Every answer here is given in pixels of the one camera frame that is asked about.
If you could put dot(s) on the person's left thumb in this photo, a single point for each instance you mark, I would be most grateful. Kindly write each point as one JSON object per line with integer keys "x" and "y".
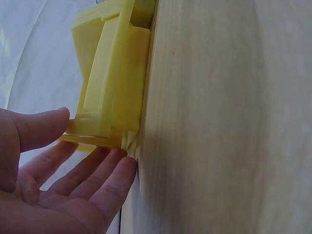
{"x": 41, "y": 129}

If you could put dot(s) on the person's left hand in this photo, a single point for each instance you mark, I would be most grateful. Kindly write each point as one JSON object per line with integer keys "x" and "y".
{"x": 56, "y": 209}

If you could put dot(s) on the yellow plastic bin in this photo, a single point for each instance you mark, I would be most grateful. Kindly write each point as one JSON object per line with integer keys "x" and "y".
{"x": 102, "y": 85}

